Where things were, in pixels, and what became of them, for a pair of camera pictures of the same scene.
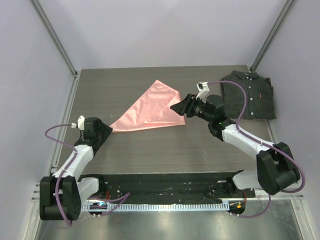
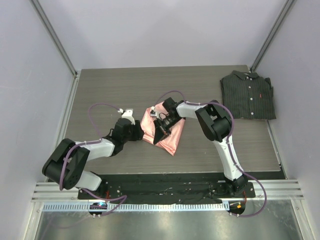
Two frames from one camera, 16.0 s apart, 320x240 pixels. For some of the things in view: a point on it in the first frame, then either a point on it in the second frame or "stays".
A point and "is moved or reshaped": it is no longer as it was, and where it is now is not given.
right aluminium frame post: [273, 33] stays
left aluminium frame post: [50, 32] stays
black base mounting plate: [168, 188] stays
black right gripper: [186, 106] → [161, 134]
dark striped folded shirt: [259, 102] stays
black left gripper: [105, 131] → [138, 132]
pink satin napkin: [152, 110] is moved or reshaped
